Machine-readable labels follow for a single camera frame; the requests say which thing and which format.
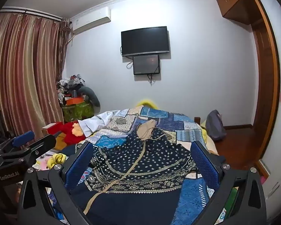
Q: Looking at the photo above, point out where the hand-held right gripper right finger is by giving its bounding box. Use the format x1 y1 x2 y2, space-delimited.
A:
190 141 267 225

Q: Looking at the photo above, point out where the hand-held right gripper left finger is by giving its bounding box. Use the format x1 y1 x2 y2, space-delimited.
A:
17 142 95 225

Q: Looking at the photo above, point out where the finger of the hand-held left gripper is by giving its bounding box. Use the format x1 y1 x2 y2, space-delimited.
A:
0 131 35 155
1 134 57 167

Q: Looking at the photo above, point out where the navy patterned garment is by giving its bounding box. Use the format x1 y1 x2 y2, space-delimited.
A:
68 122 199 225

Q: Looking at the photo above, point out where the red box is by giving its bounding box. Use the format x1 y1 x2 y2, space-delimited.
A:
42 122 62 136

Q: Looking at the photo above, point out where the yellow cloth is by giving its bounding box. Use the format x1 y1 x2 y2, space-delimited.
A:
47 153 67 169

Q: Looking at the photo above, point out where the yellow bed sheet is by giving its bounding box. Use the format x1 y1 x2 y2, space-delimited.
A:
200 121 219 155

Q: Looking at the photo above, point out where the red plush toy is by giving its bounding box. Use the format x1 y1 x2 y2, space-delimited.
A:
58 121 87 145

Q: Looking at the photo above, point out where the grey backpack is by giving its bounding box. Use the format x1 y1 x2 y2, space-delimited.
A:
205 110 227 141

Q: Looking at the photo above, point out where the white sheet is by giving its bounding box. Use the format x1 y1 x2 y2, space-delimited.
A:
80 111 122 137

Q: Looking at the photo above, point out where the green cloth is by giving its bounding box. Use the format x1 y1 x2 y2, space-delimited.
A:
222 187 240 219

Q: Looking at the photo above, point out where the green patterned box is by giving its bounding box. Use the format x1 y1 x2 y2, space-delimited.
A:
62 102 94 122

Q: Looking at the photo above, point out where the orange box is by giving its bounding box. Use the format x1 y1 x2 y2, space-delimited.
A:
66 97 85 106

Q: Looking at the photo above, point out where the pile of mixed clutter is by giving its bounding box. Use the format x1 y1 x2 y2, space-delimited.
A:
57 75 87 99

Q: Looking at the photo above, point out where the grey curved pillow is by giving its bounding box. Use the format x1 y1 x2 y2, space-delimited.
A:
78 86 101 113

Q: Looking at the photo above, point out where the blue patchwork blanket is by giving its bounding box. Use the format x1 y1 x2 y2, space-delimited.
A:
75 105 217 225

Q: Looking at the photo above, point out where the beige cloth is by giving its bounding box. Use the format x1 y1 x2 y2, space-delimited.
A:
136 119 158 141

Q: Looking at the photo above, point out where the striped brown curtain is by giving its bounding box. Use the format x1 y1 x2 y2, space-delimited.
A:
0 10 69 146

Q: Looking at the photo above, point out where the yellow fluffy item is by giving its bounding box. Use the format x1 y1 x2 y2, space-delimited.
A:
136 100 159 110

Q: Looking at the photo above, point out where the curtain rod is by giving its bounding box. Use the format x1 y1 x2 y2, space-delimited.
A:
0 8 63 21

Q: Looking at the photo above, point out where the white air conditioner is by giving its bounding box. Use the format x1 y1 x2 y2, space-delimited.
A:
71 7 112 35

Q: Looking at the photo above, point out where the wooden overhead cabinet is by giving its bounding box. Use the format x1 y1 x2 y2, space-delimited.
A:
215 0 260 25

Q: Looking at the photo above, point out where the wooden door frame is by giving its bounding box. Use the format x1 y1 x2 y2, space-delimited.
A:
248 0 281 169

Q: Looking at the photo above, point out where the small black wall monitor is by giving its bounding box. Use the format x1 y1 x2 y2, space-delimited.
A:
133 54 161 75

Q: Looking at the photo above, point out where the black wall television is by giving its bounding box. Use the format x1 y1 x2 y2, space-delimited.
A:
121 26 171 57

